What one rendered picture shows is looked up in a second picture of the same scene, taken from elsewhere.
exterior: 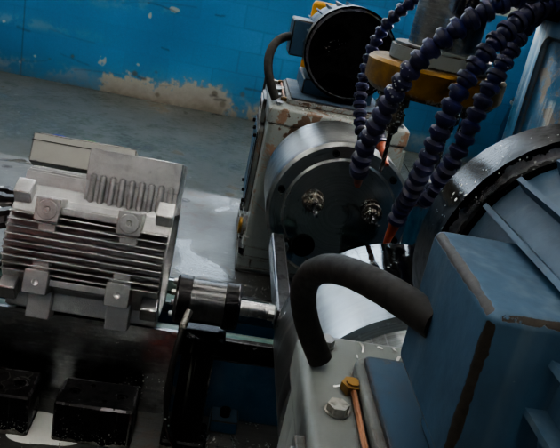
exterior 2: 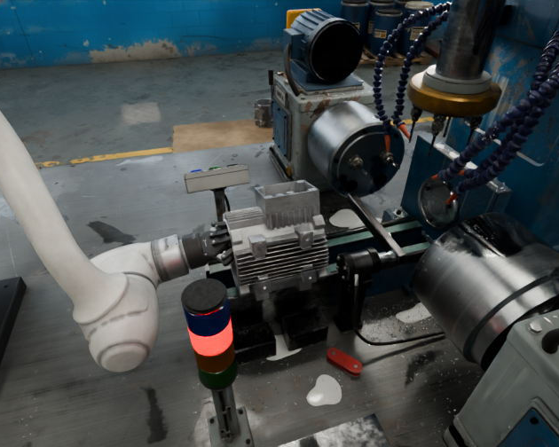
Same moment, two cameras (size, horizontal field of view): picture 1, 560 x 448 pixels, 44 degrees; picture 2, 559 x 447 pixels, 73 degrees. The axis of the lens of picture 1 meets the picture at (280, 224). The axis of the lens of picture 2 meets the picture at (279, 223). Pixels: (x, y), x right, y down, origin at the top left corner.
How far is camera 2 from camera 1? 0.46 m
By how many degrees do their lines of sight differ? 21
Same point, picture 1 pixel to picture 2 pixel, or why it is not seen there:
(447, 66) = (475, 90)
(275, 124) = (304, 113)
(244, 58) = (174, 16)
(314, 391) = not seen: outside the picture
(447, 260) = not seen: outside the picture
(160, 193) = (310, 210)
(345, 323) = (498, 288)
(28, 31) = (28, 35)
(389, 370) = not seen: outside the picture
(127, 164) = (287, 200)
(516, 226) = not seen: outside the picture
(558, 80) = (509, 64)
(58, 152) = (202, 182)
